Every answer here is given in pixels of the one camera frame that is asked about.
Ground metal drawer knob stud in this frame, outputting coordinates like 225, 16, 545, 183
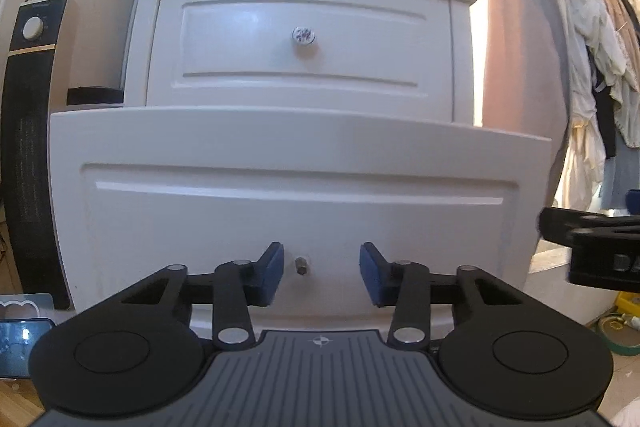
294, 256, 310, 277

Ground white drawer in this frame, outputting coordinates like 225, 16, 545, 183
50, 107, 551, 329
146, 0, 454, 121

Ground floral ceramic drawer knob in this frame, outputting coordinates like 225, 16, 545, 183
291, 26, 317, 51

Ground yellow plastic bin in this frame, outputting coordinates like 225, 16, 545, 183
615, 291, 640, 317

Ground hanging clothes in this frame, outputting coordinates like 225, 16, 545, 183
554, 0, 639, 211

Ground green tape roll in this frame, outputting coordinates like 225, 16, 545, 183
597, 315, 640, 357

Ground smartphone on floor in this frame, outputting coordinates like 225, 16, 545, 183
0, 317, 55, 379

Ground grey curtain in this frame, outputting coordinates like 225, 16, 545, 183
491, 0, 576, 218

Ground white wooden nightstand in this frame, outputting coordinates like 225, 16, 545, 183
124, 0, 477, 124

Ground black tower heater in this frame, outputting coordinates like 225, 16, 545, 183
1, 0, 72, 310

